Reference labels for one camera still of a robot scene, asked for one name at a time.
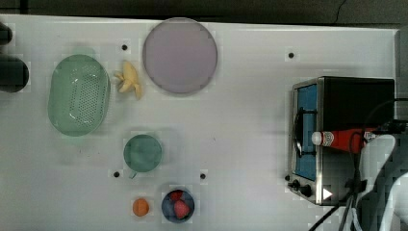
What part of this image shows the red strawberry toy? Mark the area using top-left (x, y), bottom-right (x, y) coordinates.
top-left (174, 200), bottom-right (191, 219)
top-left (169, 190), bottom-right (184, 201)

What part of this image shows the green cup with handle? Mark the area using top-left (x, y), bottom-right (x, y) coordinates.
top-left (123, 134), bottom-right (163, 179)

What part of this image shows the round lilac plate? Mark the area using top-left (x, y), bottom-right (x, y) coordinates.
top-left (142, 17), bottom-right (217, 94)

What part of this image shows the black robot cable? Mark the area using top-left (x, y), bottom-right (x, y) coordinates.
top-left (308, 97), bottom-right (408, 231)

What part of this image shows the small orange fruit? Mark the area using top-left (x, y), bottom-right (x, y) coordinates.
top-left (132, 198), bottom-right (149, 217)

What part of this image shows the green perforated colander basket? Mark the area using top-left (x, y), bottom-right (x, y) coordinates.
top-left (48, 54), bottom-right (111, 137)

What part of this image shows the blue bowl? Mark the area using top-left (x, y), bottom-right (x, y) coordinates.
top-left (162, 190), bottom-right (195, 223)

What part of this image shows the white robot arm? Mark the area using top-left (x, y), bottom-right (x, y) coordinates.
top-left (356, 135), bottom-right (408, 231)

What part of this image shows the black toaster oven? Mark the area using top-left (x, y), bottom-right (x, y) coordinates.
top-left (286, 76), bottom-right (395, 206)

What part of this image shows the black cylinder post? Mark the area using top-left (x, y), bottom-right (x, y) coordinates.
top-left (0, 55), bottom-right (29, 93)

